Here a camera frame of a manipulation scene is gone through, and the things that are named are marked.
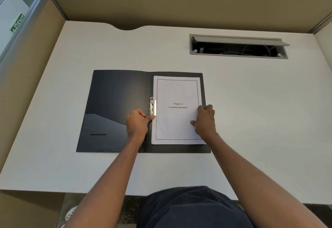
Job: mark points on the person's left forearm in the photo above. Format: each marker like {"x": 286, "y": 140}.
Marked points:
{"x": 109, "y": 183}

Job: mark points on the white printed paper stack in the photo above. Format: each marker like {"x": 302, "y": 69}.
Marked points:
{"x": 176, "y": 121}

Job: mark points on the person's right thumb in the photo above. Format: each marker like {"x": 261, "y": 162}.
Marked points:
{"x": 193, "y": 123}

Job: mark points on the person's left thumb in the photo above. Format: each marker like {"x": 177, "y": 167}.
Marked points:
{"x": 150, "y": 118}

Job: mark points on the person's left hand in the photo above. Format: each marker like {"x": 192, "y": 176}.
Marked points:
{"x": 136, "y": 126}

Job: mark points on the black plastic folder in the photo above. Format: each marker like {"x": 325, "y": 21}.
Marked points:
{"x": 114, "y": 100}

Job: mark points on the white perforated shoe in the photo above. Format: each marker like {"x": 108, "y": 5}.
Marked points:
{"x": 70, "y": 214}

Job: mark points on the person's dark navy clothing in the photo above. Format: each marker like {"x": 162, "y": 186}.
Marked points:
{"x": 194, "y": 209}

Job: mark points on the person's right forearm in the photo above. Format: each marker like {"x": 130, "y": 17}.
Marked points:
{"x": 249, "y": 183}

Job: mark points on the silver metal folder clip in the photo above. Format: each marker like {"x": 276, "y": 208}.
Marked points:
{"x": 153, "y": 106}

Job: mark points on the person's right hand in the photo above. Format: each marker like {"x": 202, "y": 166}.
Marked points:
{"x": 206, "y": 124}

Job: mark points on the green exit sign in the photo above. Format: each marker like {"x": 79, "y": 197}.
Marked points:
{"x": 17, "y": 23}

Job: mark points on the glass window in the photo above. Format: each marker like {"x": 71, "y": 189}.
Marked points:
{"x": 15, "y": 7}

